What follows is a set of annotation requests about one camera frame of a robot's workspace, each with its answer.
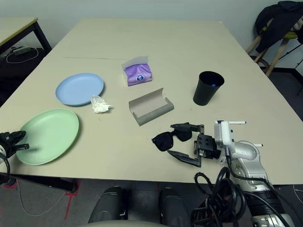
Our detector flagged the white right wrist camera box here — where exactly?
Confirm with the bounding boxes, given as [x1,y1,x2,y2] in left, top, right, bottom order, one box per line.
[213,120,236,164]

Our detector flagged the yellow-green stool cushion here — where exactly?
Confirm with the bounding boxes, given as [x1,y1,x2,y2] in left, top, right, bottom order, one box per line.
[259,27,298,40]

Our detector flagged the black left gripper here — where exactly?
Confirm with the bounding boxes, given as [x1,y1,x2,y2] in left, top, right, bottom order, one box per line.
[0,131,30,158]

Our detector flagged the black table foot bar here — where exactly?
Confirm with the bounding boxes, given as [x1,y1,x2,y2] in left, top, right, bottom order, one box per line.
[0,172,79,192]

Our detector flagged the black cup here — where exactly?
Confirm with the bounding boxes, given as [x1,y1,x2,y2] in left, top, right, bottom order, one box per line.
[193,70,225,106]

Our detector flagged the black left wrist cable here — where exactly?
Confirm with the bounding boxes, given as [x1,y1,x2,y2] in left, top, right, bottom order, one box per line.
[0,153,11,185]

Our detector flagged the white floor cable loop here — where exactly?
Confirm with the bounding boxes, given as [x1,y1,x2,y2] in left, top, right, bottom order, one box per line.
[6,46,40,64]

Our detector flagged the beige robot waist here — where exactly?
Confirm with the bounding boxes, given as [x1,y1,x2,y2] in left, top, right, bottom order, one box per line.
[84,220,166,227]

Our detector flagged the black robot left leg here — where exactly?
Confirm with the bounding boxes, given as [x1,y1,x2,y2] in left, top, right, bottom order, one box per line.
[88,186,130,224]

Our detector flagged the grey glasses case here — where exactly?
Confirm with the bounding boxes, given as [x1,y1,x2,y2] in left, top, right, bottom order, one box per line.
[128,87,175,126]

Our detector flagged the light green plate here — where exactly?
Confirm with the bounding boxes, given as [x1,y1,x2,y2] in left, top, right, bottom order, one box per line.
[15,108,80,166]

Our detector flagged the black tripod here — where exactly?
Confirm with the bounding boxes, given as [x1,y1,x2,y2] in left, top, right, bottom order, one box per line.
[279,40,303,95]

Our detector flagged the white tissue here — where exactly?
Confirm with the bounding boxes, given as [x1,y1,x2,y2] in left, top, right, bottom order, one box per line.
[90,94,113,114]

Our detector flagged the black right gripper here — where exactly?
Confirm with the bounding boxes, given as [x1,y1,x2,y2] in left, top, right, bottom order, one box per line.
[167,122,222,168]

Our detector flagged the beige side table black frame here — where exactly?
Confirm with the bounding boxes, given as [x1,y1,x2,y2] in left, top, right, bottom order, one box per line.
[0,17,53,56]

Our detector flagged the black robot leg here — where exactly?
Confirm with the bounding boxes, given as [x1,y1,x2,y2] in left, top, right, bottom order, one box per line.
[159,186,194,227]
[88,186,130,224]

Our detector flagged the black robot right leg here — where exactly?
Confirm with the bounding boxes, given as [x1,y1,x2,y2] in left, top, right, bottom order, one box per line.
[159,186,194,227]

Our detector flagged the black sunglasses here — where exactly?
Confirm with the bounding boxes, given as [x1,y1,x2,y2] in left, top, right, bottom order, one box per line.
[151,129,193,152]

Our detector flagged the light blue plate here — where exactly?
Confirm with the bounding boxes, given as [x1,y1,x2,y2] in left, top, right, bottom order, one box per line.
[55,72,105,107]

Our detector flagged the purple tissue pack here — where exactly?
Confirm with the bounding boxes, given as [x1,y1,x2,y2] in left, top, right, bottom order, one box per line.
[122,55,154,87]

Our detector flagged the wooden stool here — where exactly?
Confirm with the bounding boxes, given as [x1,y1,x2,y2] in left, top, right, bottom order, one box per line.
[246,20,299,77]

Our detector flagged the black cable bundle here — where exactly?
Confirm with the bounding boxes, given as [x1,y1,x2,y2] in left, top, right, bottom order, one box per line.
[190,166,249,227]

